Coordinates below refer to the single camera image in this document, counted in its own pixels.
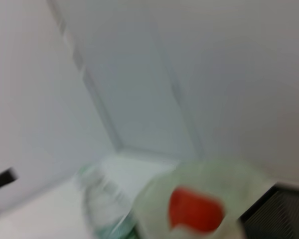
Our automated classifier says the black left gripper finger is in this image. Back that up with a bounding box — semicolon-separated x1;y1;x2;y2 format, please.
0;167;18;197

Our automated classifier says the clear water bottle green label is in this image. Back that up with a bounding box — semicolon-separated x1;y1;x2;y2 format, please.
76;161;140;239

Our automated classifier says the pale green glass fruit bowl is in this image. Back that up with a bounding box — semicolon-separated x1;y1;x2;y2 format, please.
132;159;272;239

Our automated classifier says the black mesh pen holder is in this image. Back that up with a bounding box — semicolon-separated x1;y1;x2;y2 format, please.
239;183;299;239

